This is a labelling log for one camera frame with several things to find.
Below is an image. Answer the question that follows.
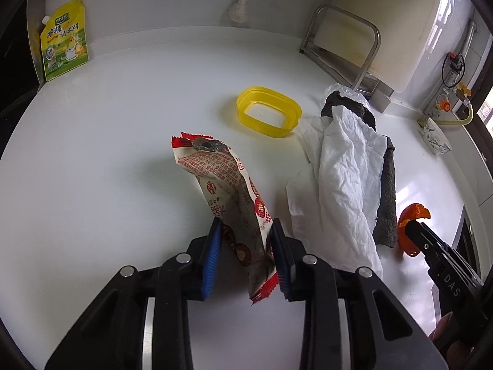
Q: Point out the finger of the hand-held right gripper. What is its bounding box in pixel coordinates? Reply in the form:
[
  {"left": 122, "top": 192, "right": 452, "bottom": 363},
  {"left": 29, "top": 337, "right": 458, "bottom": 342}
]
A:
[
  {"left": 404, "top": 220, "right": 443, "bottom": 276},
  {"left": 418, "top": 221, "right": 454, "bottom": 255}
]

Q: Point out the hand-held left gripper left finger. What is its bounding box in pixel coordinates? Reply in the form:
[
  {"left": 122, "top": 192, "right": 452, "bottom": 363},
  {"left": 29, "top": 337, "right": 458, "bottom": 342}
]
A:
[{"left": 44, "top": 219, "right": 223, "bottom": 370}]

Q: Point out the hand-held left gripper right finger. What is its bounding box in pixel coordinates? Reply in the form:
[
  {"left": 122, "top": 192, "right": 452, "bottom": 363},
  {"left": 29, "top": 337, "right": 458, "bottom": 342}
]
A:
[{"left": 270, "top": 219, "right": 451, "bottom": 370}]

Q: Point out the orange peel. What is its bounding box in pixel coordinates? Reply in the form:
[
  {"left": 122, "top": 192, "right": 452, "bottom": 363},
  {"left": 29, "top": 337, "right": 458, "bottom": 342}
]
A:
[{"left": 398, "top": 202, "right": 432, "bottom": 257}]

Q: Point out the red printed snack wrapper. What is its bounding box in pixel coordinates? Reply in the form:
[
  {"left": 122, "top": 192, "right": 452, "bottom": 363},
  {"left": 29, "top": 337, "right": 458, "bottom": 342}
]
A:
[{"left": 171, "top": 132, "right": 279, "bottom": 306}]

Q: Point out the person's right hand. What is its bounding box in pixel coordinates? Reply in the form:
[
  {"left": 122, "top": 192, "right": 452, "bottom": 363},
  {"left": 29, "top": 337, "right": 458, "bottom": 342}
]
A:
[{"left": 430, "top": 311, "right": 476, "bottom": 368}]

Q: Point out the black kitchen sink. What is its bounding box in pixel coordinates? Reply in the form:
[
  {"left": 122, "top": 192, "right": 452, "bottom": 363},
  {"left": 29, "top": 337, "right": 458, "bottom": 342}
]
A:
[{"left": 451, "top": 218, "right": 482, "bottom": 278}]

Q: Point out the dark grey cloth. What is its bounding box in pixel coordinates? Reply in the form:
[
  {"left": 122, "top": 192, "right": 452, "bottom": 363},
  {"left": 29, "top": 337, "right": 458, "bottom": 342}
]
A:
[{"left": 320, "top": 90, "right": 398, "bottom": 248}]

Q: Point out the white crumpled tissue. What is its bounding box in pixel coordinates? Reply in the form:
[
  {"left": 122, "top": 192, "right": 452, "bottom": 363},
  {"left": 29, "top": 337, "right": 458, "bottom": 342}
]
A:
[{"left": 286, "top": 105, "right": 387, "bottom": 278}]

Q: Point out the orange knob gas fitting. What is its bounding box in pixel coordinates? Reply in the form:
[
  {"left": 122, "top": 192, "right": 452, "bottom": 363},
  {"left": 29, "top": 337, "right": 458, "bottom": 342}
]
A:
[{"left": 435, "top": 92, "right": 453, "bottom": 114}]

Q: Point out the dark framed window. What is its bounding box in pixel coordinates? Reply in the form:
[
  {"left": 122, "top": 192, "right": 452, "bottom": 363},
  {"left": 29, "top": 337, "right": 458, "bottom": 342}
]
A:
[{"left": 478, "top": 96, "right": 493, "bottom": 132}]

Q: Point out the yellow plastic container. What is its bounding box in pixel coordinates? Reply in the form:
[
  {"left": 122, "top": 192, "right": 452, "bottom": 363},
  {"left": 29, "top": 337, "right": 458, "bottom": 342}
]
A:
[{"left": 236, "top": 86, "right": 303, "bottom": 138}]

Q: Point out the metal cutting board rack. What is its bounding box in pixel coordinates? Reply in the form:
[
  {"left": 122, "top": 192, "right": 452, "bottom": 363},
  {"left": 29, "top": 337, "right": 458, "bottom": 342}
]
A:
[{"left": 299, "top": 4, "right": 395, "bottom": 109}]

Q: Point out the yellow green spout pouch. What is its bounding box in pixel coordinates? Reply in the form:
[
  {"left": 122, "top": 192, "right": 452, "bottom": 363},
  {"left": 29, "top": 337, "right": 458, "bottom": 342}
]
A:
[{"left": 39, "top": 0, "right": 90, "bottom": 82}]

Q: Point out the yellow gas hose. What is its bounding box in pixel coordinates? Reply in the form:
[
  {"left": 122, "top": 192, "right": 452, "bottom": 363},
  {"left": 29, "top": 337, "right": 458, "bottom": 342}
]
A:
[{"left": 424, "top": 102, "right": 474, "bottom": 128}]

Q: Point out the black cable loop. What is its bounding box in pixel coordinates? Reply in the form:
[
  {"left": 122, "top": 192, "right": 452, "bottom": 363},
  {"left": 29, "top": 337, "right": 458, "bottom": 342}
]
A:
[{"left": 442, "top": 52, "right": 467, "bottom": 87}]

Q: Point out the white wall pipe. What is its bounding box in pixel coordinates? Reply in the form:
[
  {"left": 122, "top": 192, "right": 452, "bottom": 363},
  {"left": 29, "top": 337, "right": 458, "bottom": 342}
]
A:
[{"left": 462, "top": 21, "right": 478, "bottom": 62}]

